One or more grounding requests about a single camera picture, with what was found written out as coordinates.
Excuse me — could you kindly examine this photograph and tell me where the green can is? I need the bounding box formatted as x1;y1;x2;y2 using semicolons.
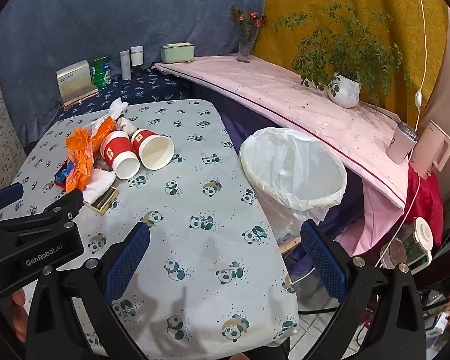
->
89;56;113;91

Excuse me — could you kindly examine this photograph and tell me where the red cloth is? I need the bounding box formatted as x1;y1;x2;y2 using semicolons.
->
403;165;445;248

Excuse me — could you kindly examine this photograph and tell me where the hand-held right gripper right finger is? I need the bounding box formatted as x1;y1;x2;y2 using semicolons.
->
300;220;428;360

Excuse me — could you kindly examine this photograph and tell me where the pale green tissue box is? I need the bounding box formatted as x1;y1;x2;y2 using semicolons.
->
160;41;195;64

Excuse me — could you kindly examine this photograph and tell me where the pink cloth cover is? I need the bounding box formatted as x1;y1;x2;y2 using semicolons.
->
152;55;411;257

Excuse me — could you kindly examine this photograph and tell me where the wooden board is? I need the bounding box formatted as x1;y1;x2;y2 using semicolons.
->
279;236;302;256

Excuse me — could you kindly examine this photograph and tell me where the white plant pot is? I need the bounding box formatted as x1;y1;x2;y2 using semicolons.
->
327;73;361;109

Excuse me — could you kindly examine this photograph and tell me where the glass jug with white lid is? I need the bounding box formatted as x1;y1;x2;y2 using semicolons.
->
397;215;436;271

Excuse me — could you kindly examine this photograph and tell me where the panda print tablecloth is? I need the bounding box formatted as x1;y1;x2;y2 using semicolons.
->
0;99;300;357

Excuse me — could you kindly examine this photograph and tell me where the dark blue printed cloth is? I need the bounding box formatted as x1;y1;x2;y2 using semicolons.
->
58;69;190;121

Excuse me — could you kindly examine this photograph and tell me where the pink cup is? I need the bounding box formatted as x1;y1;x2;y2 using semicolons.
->
385;122;419;166

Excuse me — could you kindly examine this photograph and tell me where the green leafy plant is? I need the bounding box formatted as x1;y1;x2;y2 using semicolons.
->
275;3;411;109

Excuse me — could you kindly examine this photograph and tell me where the clear plastic package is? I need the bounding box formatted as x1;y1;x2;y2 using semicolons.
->
80;118;106;136

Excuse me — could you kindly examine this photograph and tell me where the white paper towel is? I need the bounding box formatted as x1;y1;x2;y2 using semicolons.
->
83;169;117;201

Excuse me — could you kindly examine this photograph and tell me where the white trash bin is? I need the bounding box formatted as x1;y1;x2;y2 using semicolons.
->
242;129;347;241

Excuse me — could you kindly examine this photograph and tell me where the red paper cup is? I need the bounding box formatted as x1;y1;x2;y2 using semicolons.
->
130;128;175;171
100;130;140;180

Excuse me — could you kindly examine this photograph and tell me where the clear plastic bin liner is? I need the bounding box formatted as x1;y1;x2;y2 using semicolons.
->
240;127;349;244

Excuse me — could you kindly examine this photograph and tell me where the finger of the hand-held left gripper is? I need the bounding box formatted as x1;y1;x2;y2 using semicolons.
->
7;190;85;229
0;183;24;214

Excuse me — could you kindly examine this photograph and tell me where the white cable with switch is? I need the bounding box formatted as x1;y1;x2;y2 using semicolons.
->
375;0;427;267

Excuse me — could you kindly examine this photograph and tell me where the cream cardboard box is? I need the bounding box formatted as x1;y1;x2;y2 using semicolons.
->
56;60;99;110

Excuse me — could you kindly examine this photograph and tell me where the blue-grey cloth backdrop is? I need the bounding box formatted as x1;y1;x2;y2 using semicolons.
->
0;0;267;147

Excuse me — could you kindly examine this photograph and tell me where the orange plastic bag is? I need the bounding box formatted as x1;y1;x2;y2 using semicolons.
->
65;118;117;192

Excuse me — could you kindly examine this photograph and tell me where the clear round container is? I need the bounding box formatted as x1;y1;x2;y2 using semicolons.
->
380;238;407;269

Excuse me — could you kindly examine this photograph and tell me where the beige stuffed toy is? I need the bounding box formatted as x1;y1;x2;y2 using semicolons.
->
116;117;137;134

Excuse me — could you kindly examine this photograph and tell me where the person's left hand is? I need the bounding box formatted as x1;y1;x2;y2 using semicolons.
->
11;288;29;342

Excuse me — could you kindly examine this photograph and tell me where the blue packet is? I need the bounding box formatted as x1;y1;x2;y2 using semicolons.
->
54;161;76;190

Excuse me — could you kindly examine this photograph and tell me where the glass vase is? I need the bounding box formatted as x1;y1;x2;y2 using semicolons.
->
237;30;257;63

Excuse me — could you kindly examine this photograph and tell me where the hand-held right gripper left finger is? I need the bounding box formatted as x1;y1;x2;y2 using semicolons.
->
25;221;151;360

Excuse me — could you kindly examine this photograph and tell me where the slim white bottle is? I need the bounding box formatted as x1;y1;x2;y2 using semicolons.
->
120;50;131;80

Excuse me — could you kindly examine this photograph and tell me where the black cable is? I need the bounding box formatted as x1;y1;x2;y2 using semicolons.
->
298;305;340;316

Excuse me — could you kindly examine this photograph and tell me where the white jar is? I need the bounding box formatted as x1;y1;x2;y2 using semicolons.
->
130;46;144;76

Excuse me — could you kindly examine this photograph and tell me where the pink kettle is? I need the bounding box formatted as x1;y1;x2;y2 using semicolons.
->
409;120;450;179

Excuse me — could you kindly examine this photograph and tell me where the white crumpled tissue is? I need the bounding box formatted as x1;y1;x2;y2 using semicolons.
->
109;98;129;119

